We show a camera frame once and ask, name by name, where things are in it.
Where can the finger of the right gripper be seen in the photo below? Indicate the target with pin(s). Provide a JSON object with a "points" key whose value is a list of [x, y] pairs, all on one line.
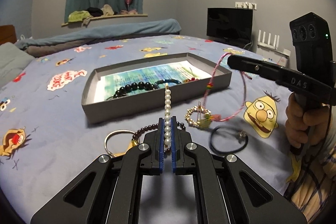
{"points": [[264, 69]]}

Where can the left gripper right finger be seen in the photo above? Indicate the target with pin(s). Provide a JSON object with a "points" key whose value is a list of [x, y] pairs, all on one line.
{"points": [[226, 189]]}

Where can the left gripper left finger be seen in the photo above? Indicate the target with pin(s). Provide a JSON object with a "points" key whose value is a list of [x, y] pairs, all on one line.
{"points": [[109, 189]]}

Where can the silver wire bangle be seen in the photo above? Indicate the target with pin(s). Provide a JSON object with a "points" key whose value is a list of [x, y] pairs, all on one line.
{"points": [[115, 142]]}

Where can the gold pearl hair clip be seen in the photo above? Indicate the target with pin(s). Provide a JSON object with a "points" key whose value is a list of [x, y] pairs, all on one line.
{"points": [[198, 116]]}

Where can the right forearm plaid sleeve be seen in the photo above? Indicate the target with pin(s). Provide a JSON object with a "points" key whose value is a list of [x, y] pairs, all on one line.
{"points": [[313, 179]]}

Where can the right hand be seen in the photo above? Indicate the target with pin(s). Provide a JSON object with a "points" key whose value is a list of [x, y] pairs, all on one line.
{"points": [[305, 127]]}

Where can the white wifi router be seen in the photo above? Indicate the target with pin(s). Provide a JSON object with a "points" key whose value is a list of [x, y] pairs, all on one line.
{"points": [[268, 40]]}

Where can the black television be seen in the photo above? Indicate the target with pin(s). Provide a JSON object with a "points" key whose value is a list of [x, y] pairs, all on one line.
{"points": [[232, 25]]}

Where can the grey shallow cardboard box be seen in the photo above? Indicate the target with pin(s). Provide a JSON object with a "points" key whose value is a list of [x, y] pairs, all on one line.
{"points": [[129, 100]]}

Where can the rolled blue blanket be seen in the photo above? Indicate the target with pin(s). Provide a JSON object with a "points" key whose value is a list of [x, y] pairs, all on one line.
{"points": [[167, 26]]}

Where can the printed paper sheet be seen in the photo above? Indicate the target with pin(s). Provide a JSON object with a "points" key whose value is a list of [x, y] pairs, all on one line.
{"points": [[181, 71]]}

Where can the pink cloth on sill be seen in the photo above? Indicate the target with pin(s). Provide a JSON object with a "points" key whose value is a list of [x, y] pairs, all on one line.
{"points": [[131, 12]]}

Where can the grey blue pillow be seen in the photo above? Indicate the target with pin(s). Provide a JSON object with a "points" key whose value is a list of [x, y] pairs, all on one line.
{"points": [[12, 62]]}

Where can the beige cloth on sill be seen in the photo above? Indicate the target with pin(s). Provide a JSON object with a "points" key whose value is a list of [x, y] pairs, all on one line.
{"points": [[107, 10]]}

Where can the wooden window sill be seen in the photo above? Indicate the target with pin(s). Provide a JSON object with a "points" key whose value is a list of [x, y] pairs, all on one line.
{"points": [[90, 18]]}

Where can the green cloth on sill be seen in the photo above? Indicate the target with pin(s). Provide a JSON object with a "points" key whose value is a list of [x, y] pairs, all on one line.
{"points": [[78, 16]]}

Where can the black cloth on sill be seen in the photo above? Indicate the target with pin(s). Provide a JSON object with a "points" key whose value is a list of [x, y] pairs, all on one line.
{"points": [[95, 12]]}

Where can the wooden headboard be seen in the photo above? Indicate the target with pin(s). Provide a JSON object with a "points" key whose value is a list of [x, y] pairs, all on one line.
{"points": [[7, 34]]}

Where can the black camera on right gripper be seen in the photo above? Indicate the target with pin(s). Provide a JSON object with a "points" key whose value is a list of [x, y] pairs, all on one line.
{"points": [[313, 48]]}

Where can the white wall hook rack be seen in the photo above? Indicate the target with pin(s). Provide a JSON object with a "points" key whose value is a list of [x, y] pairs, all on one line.
{"points": [[246, 5]]}

